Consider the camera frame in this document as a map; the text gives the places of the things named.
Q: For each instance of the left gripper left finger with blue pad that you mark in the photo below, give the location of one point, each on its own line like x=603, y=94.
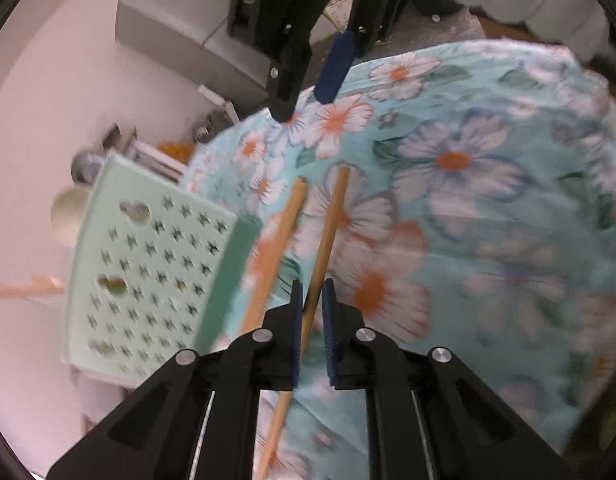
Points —
x=196, y=416

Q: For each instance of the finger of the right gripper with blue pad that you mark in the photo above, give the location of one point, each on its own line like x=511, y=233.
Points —
x=335, y=68
x=290, y=53

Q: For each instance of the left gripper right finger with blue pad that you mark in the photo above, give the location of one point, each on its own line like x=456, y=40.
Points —
x=428, y=416

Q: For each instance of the wooden chopstick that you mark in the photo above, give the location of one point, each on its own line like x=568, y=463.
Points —
x=38, y=286
x=333, y=214
x=270, y=255

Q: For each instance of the metal spoon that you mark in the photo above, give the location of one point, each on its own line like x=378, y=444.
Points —
x=86, y=165

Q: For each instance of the white ceramic soup spoon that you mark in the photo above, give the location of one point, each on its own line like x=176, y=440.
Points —
x=67, y=214

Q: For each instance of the silver refrigerator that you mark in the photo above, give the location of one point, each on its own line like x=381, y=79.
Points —
x=191, y=37

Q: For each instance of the mint green utensil holder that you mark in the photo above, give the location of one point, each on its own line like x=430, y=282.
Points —
x=155, y=269

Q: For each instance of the floral blue tablecloth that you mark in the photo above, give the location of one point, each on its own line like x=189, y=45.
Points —
x=480, y=213

